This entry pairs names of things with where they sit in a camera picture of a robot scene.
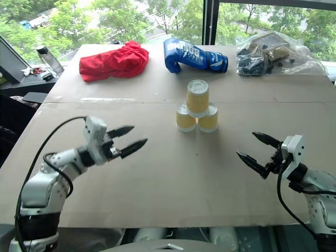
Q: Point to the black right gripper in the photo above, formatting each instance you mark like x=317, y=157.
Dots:
x=276, y=160

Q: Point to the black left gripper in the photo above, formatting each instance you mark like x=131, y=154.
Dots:
x=110, y=151

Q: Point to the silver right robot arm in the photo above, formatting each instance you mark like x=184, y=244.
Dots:
x=319, y=189

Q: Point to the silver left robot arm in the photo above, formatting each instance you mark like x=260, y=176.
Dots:
x=46, y=183

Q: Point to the yellow paper cup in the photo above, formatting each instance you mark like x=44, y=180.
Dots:
x=198, y=98
x=185, y=120
x=208, y=122

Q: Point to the red cloth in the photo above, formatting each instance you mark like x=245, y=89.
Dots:
x=114, y=61

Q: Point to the white robot leg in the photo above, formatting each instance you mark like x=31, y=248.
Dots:
x=149, y=235
x=224, y=237

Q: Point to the clear plastic bag with parts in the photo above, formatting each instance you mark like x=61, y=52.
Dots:
x=273, y=56

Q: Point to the small black round object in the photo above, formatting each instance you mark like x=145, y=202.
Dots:
x=47, y=76

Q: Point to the blue boxing glove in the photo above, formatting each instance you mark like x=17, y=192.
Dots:
x=191, y=56

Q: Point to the clear water bottle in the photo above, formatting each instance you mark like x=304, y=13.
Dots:
x=50, y=59

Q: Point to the grey robot torso top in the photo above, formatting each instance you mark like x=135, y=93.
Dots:
x=162, y=246

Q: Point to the black side desk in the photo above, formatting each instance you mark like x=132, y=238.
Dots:
x=26, y=86

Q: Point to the red and white small items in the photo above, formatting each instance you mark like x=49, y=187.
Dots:
x=32, y=71

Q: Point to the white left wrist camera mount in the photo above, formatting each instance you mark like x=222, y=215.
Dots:
x=95, y=139

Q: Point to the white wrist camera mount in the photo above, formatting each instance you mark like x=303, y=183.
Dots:
x=95, y=139
x=295, y=152

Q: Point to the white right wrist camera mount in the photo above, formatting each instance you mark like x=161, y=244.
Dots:
x=295, y=152

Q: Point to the black window frame post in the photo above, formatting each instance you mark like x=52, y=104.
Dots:
x=211, y=22

